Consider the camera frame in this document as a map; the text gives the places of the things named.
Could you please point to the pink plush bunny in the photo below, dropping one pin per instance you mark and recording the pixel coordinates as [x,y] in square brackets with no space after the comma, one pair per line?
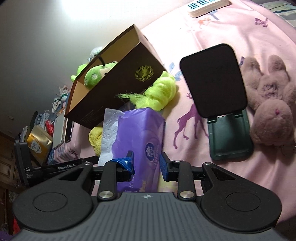
[271,96]

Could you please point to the purple tissue pack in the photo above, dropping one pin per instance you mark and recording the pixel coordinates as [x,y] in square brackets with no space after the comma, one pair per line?
[138,130]

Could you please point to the green yellow plush toy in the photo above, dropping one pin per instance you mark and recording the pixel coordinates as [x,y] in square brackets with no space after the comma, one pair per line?
[79,69]

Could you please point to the black smartphone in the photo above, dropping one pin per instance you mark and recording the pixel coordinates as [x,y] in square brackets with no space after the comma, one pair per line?
[68,131]

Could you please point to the neon green knotted scarf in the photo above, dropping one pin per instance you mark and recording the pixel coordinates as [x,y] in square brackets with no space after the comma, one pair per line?
[156,96]

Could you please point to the yellow fluffy cloth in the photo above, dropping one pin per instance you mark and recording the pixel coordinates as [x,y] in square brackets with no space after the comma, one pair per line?
[95,139]

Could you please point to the red small pouch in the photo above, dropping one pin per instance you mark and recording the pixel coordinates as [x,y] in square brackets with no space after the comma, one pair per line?
[49,127]

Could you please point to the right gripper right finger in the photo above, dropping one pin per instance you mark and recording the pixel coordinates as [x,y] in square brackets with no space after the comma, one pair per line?
[179,172]

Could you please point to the pink deer print bedsheet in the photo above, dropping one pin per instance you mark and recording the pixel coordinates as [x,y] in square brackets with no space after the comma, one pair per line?
[251,31]

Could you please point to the dark brown cardboard box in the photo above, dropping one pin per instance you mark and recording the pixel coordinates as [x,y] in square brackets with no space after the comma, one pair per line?
[137,67]

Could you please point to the white notebook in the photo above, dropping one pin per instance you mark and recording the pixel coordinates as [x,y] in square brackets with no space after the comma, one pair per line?
[58,130]

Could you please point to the white power strip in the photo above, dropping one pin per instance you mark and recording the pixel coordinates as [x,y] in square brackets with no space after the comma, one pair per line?
[203,7]

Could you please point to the green spotted plush toy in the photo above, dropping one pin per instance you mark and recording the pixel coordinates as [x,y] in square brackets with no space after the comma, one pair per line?
[96,73]

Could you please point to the black phone stand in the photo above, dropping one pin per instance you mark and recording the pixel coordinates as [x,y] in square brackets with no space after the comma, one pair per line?
[215,83]

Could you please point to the gold gift bag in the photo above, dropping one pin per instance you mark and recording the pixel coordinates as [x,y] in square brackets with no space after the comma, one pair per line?
[40,144]

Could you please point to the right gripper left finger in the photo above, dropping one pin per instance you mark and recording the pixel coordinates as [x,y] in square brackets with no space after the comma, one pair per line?
[114,171]

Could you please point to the white fluffy plush toy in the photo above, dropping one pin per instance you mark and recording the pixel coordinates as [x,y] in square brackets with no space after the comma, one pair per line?
[95,52]

